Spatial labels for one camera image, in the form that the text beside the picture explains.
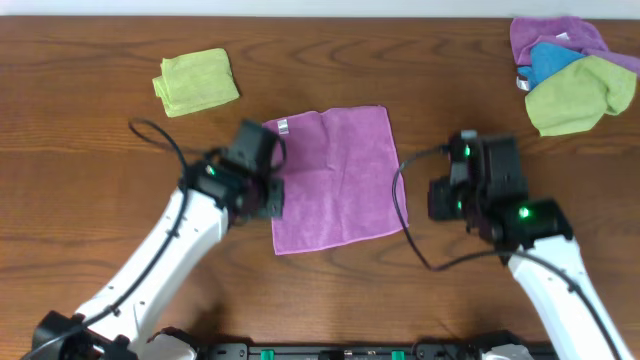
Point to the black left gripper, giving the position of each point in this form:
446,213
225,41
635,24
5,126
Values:
273,198

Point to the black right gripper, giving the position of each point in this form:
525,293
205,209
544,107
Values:
441,200

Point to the pink microfiber cloth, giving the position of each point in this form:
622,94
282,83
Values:
340,185

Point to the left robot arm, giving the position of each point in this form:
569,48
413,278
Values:
119,320

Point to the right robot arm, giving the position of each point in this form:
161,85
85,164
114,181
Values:
485,188

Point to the folded light green cloth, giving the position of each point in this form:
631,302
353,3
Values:
194,82

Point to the crumpled green cloth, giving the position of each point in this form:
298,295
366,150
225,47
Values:
575,98

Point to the crumpled blue cloth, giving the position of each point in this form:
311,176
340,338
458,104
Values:
546,60

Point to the crumpled purple cloth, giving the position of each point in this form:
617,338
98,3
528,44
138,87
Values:
569,32

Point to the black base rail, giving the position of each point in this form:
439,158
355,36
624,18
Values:
419,351

